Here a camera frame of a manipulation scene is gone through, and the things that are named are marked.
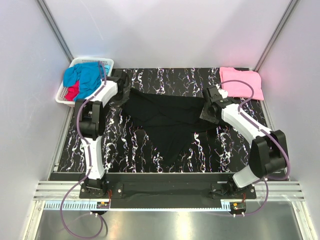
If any black t-shirt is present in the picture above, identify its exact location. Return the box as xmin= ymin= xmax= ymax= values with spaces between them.
xmin=122 ymin=88 xmax=217 ymax=167

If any folded pink t-shirt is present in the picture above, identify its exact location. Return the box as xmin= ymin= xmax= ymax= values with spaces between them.
xmin=219 ymin=67 xmax=264 ymax=101

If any aluminium frame rail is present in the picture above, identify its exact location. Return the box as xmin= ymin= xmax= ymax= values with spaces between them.
xmin=33 ymin=181 xmax=305 ymax=212

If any blue t-shirt in basket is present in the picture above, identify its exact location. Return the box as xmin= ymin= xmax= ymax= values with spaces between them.
xmin=62 ymin=62 xmax=110 ymax=102

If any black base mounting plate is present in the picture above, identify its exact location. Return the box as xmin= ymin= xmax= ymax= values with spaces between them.
xmin=78 ymin=171 xmax=257 ymax=210

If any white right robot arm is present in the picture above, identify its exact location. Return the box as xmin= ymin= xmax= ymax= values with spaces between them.
xmin=200 ymin=86 xmax=289 ymax=199

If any red t-shirt in basket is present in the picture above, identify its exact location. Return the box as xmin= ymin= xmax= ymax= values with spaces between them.
xmin=65 ymin=81 xmax=79 ymax=102

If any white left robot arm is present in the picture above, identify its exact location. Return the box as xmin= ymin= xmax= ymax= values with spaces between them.
xmin=74 ymin=69 xmax=129 ymax=198

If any white plastic basket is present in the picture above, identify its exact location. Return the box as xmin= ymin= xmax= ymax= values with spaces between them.
xmin=55 ymin=56 xmax=114 ymax=107

